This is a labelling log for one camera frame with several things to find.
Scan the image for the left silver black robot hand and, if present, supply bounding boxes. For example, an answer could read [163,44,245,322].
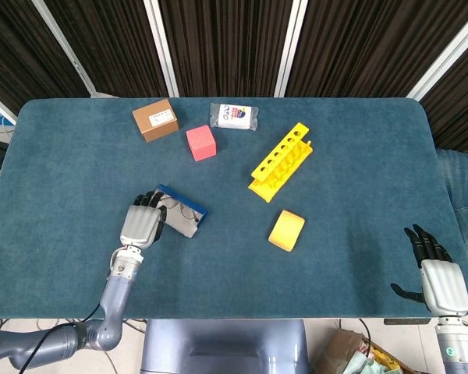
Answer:
[119,189,168,250]

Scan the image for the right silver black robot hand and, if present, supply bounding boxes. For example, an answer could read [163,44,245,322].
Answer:
[390,224,468,317]

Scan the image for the grey box with blue edge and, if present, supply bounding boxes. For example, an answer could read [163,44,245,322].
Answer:
[155,183,209,239]

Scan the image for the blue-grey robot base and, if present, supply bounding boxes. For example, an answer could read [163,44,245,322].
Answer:
[140,319,310,374]

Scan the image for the dark table control panel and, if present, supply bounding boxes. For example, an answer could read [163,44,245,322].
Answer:
[384,318,431,326]

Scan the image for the teal felt table cloth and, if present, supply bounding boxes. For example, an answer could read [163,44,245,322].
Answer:
[0,97,468,320]

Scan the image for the person leg in blue jeans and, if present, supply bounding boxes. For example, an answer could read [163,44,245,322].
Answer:
[436,149,468,290]

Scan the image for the pink foam cube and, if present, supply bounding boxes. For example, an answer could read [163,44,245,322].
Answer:
[185,124,218,162]

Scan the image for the brown cardboard box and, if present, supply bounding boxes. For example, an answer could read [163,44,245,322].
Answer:
[131,98,180,143]

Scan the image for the cardboard box with rubbish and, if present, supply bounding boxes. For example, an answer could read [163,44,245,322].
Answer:
[315,328,410,374]

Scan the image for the white packet in plastic bag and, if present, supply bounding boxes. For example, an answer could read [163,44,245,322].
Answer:
[209,101,260,132]

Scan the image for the yellow sponge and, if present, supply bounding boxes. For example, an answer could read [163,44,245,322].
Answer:
[268,209,307,253]

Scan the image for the yellow test tube rack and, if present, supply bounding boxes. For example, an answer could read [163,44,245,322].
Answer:
[247,122,314,204]

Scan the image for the dark brown pleated curtain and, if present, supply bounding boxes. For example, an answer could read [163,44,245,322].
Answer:
[420,37,468,151]
[0,0,90,114]
[159,0,293,98]
[286,0,468,98]
[42,0,168,98]

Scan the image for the black tangled cables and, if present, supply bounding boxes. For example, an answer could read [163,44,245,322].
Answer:
[0,318,147,374]

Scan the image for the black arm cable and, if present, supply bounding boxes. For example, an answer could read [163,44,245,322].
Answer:
[26,302,102,371]

